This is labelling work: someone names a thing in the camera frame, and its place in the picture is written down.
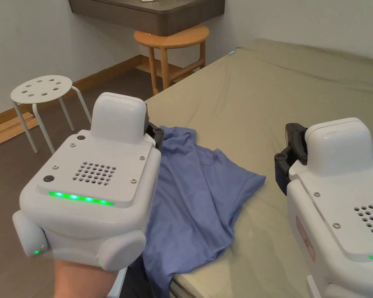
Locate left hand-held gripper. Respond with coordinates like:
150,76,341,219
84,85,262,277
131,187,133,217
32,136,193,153
12,92,166,274

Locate round wooden side table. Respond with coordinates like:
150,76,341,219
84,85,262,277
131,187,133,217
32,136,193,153
133,24,211,95

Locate white round stool with holes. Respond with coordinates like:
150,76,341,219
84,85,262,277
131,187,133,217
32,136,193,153
10,75,92,154

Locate person's left hand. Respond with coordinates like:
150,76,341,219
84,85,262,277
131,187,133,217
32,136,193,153
51,257,125,298

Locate bed with beige sheet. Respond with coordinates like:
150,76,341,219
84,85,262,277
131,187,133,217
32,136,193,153
121,38,373,298

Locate light wooden plank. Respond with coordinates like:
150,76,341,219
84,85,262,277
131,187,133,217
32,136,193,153
0,111,40,149

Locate dark wall-mounted desk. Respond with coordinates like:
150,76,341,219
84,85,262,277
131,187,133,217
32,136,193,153
68,0,227,36

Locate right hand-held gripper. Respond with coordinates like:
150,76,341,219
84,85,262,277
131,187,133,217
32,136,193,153
274,117,373,298

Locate blue shirt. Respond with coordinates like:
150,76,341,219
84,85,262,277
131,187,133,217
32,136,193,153
129,125,267,298

